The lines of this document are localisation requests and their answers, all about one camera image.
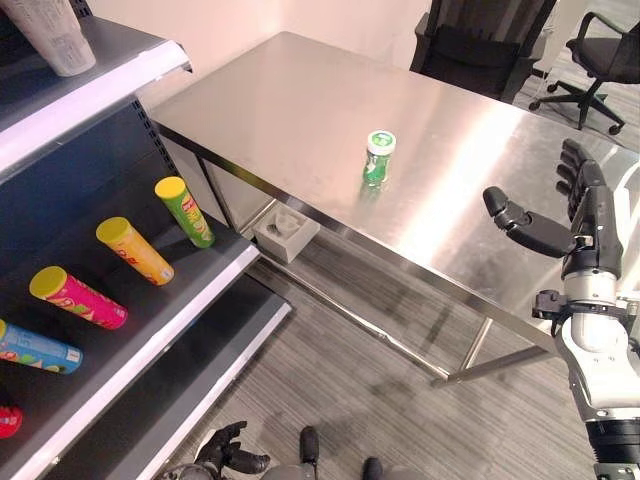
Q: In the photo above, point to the grey store shelf unit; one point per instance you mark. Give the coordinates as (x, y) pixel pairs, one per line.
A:
(110, 280)

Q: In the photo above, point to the blue chip can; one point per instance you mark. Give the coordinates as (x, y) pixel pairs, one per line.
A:
(37, 350)

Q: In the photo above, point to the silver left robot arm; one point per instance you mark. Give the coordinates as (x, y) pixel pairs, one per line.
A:
(187, 471)

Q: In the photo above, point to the robot dark right foot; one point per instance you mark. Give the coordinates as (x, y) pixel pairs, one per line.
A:
(372, 469)

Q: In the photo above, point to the pink chip can yellow lid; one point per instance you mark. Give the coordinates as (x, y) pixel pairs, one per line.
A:
(77, 297)

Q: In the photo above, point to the grey square box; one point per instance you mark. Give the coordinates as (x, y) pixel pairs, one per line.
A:
(286, 235)

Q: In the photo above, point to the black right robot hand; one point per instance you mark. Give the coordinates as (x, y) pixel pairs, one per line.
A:
(590, 197)

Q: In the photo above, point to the black chair with backrest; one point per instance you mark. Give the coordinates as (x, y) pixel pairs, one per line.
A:
(475, 50)

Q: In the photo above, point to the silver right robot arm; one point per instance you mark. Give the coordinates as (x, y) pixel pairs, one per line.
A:
(600, 350)

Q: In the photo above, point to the green gum bottle white lid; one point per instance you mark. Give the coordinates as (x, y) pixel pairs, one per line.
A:
(377, 159)

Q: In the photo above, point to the red chip can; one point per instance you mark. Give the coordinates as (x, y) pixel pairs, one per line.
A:
(9, 421)

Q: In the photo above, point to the steel table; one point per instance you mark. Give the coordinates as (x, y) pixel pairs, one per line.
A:
(350, 175)

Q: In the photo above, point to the grey robot torso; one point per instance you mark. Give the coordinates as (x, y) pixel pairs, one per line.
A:
(295, 472)

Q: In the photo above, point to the green chip can yellow lid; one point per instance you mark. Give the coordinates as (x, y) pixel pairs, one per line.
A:
(186, 212)

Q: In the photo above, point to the white paper cup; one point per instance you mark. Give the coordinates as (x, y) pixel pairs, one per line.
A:
(52, 35)

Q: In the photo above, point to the black swivel office chair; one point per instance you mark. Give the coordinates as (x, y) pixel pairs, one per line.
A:
(597, 65)

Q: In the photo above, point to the robot dark left foot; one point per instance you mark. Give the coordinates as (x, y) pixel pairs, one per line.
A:
(309, 445)

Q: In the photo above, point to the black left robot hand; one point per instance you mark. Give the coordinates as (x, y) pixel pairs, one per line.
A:
(227, 450)

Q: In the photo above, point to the robot dark foot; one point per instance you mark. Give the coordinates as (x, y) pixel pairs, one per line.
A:
(372, 469)
(309, 445)

